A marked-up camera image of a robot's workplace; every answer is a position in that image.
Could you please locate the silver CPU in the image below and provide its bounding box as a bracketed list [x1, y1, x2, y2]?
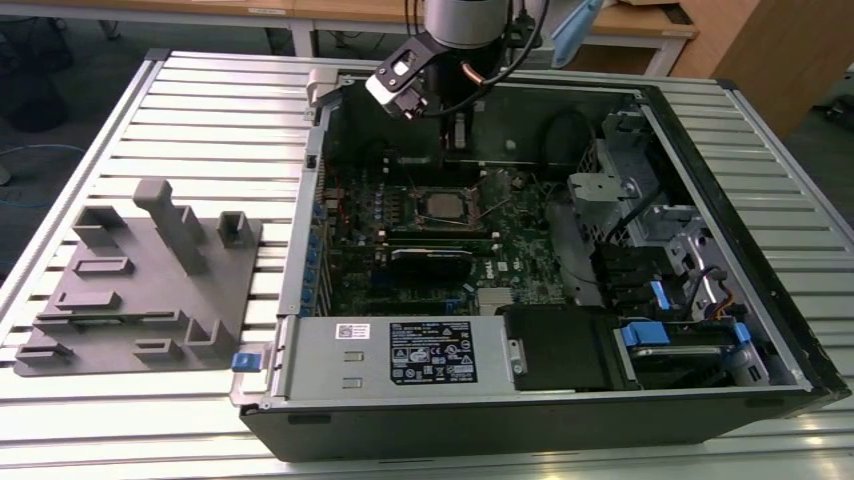
[424, 191, 463, 217]

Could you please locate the black RAM slot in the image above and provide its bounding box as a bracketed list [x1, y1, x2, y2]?
[386, 171, 488, 187]
[386, 227, 499, 241]
[384, 157, 487, 173]

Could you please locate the CPU socket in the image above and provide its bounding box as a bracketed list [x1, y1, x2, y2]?
[410, 184, 487, 232]

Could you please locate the green motherboard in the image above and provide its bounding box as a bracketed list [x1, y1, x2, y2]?
[317, 162, 576, 319]

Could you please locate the black graphics card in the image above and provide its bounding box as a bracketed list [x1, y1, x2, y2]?
[389, 245, 476, 287]

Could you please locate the silver chipset heatsink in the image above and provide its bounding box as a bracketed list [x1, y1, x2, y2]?
[476, 286, 519, 307]

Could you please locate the metal drive cage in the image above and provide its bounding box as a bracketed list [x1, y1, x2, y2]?
[573, 109, 755, 321]

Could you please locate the black drive bay block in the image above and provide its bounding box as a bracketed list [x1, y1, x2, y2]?
[589, 244, 675, 306]

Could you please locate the black power supply label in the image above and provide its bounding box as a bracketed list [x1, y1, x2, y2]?
[388, 321, 473, 385]

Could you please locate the black fan shroud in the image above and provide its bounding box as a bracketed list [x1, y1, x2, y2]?
[497, 303, 633, 393]

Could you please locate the hard disk in blue carrier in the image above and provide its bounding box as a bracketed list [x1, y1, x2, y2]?
[616, 321, 752, 391]

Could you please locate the wooden cabinet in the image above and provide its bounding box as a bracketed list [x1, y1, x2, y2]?
[669, 0, 854, 141]

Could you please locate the silver power supply unit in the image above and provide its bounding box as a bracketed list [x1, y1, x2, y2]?
[285, 315, 519, 399]

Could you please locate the dark office chair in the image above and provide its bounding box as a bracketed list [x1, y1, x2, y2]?
[809, 64, 854, 124]

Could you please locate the grey parts rack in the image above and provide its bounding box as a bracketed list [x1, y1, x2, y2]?
[11, 178, 266, 378]

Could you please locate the black PC case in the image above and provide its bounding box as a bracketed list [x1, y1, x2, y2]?
[225, 67, 854, 464]

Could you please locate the black office chair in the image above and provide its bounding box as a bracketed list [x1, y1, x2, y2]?
[0, 14, 76, 134]

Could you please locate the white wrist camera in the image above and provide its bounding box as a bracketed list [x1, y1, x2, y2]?
[364, 37, 436, 121]

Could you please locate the looped black cable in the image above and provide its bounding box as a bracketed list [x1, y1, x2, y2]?
[540, 107, 593, 167]

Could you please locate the grey case latch handle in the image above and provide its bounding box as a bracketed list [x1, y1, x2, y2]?
[304, 68, 342, 109]

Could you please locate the silver metal bracket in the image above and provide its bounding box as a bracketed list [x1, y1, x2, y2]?
[565, 172, 641, 216]

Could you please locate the thick black cable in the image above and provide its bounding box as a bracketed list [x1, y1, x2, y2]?
[603, 182, 665, 246]

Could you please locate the coloured wire bundle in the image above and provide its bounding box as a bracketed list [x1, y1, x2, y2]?
[705, 292, 736, 321]

